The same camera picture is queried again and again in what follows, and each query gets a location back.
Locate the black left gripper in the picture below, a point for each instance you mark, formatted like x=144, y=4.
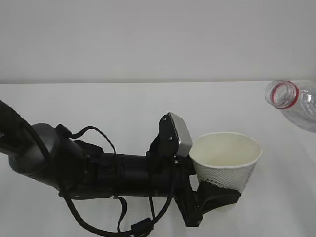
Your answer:
x=194, y=204

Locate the white paper cup green logo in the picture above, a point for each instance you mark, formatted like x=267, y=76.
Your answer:
x=225, y=159

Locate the clear plastic water bottle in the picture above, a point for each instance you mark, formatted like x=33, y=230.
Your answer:
x=295, y=100

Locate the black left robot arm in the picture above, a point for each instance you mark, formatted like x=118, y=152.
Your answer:
x=90, y=173

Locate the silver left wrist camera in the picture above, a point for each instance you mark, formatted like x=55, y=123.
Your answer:
x=183, y=135

